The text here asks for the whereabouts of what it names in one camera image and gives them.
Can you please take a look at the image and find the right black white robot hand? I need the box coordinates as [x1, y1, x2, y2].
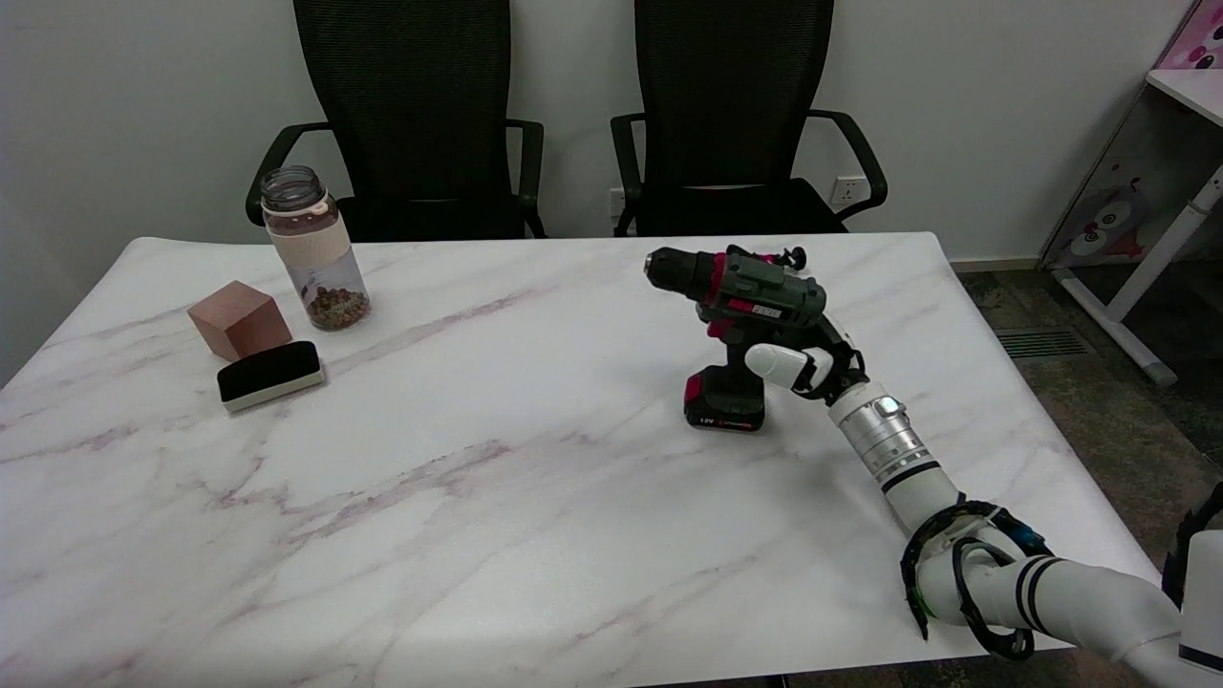
[743, 308, 869, 405]

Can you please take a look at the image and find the green red power screwdriver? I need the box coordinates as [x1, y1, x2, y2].
[643, 245, 829, 433]

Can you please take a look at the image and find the dark floor vent grille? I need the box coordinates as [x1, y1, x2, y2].
[994, 328, 1091, 360]

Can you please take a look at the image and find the black mesh office chair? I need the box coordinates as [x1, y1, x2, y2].
[245, 0, 548, 244]
[611, 0, 889, 238]

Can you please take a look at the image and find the cartoon printed partition panel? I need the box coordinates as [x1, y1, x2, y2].
[1040, 0, 1223, 270]

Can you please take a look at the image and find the white desk with leg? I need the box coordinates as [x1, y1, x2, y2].
[1051, 67, 1223, 388]

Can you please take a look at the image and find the clear bottle with nuts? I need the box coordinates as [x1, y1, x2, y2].
[260, 165, 372, 333]

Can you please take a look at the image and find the black white board eraser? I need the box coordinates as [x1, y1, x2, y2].
[217, 340, 327, 414]

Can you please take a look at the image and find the brown wooden cube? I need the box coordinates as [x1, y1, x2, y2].
[187, 280, 294, 362]

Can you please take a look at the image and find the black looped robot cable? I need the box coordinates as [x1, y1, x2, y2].
[899, 500, 1054, 662]

